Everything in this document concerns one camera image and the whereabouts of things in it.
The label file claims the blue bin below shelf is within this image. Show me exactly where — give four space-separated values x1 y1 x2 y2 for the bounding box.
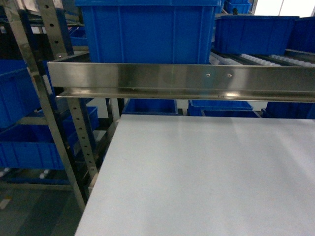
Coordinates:
122 98 179 116

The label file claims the large blue bin left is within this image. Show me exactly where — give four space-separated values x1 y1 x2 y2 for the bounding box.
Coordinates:
75 0 221 64

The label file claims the large blue bin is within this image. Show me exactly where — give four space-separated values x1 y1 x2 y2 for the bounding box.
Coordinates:
75 0 221 64
286 17 315 53

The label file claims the white roller track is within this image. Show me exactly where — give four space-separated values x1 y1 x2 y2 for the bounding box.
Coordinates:
240 54 281 67

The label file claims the small blue bin centre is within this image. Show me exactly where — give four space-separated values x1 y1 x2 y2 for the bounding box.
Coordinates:
213 15 299 55

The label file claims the blue bin on side rack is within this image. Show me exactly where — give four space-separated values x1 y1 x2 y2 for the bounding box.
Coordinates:
0 105 99 171

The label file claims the large blue bin right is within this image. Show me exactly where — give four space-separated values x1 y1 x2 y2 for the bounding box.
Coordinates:
286 17 315 53

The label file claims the stainless steel shelf rail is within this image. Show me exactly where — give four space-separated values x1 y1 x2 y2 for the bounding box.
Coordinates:
48 61 315 103

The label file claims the steel rack upright post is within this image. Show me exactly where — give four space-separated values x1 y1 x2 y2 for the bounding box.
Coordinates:
1 0 87 211

